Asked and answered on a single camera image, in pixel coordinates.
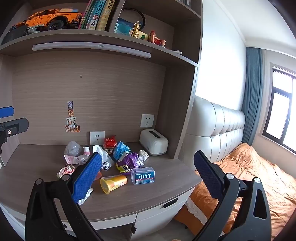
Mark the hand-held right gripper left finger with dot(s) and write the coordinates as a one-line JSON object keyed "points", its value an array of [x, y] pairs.
{"points": [[87, 177]]}

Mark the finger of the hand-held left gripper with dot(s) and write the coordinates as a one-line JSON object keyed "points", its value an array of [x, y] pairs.
{"points": [[16, 126], [7, 112]]}

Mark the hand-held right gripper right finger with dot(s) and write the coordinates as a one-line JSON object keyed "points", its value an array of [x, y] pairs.
{"points": [[208, 177]]}

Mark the clear plastic bag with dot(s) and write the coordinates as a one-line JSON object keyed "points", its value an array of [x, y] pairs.
{"points": [[73, 148]]}

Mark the red snack packet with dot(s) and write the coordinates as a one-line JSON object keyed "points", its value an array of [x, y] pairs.
{"points": [[110, 143]]}

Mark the blue snack packet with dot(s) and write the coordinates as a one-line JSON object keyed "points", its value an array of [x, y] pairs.
{"points": [[121, 151]]}

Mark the white tissue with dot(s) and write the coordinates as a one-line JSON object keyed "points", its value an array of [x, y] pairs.
{"points": [[86, 196]]}

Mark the pink wrapper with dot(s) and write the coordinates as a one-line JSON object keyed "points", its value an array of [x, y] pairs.
{"points": [[74, 159]]}

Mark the red white crumpled wrapper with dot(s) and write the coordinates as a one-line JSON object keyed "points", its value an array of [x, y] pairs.
{"points": [[66, 171]]}

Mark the yellow plastic cup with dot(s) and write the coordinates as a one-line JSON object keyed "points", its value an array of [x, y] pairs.
{"points": [[113, 183]]}

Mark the white wrapper black print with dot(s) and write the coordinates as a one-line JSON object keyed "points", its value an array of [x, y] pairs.
{"points": [[104, 155]]}

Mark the purple snack packet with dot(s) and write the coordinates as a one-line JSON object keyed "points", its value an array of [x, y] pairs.
{"points": [[128, 162]]}

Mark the white desk drawer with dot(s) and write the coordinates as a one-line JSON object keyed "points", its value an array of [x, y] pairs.
{"points": [[161, 213], [101, 221]]}

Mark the white padded headboard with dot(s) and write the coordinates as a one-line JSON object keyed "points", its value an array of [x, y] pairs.
{"points": [[215, 125]]}

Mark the blue plastic box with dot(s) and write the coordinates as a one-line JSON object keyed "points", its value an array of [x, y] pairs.
{"points": [[143, 176]]}

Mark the bed with orange sheet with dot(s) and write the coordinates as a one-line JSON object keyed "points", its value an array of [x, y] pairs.
{"points": [[266, 180]]}

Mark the crumpled paper ball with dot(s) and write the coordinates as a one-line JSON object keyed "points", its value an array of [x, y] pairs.
{"points": [[143, 157]]}

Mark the white ribbed cushion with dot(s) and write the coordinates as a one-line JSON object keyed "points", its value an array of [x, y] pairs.
{"points": [[153, 141]]}

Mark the dark box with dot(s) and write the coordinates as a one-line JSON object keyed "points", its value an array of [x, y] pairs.
{"points": [[13, 33]]}

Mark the wooden desk with bookshelf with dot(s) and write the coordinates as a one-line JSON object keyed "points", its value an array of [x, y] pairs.
{"points": [[182, 97]]}

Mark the blue curtain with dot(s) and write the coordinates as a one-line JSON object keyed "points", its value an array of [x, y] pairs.
{"points": [[252, 92]]}

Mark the orange toy truck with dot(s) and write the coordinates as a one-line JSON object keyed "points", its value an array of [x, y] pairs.
{"points": [[50, 19]]}

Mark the black framed window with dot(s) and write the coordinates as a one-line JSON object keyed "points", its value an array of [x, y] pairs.
{"points": [[281, 104]]}

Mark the white light bar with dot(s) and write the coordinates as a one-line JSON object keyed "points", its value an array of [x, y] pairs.
{"points": [[92, 47]]}

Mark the white pen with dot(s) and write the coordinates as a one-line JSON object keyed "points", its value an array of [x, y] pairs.
{"points": [[177, 51]]}

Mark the row of books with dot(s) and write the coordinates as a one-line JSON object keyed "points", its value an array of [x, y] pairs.
{"points": [[99, 14]]}

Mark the red figurine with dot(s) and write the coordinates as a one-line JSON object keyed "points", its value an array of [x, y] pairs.
{"points": [[155, 38]]}

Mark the golden pagoda model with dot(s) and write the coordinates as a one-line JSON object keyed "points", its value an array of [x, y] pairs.
{"points": [[136, 30]]}

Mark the white wall socket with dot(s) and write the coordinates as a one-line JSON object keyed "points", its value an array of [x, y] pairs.
{"points": [[147, 120], [97, 138]]}

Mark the group of cartoon wall stickers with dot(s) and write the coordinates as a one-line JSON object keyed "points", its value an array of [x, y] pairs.
{"points": [[72, 120]]}

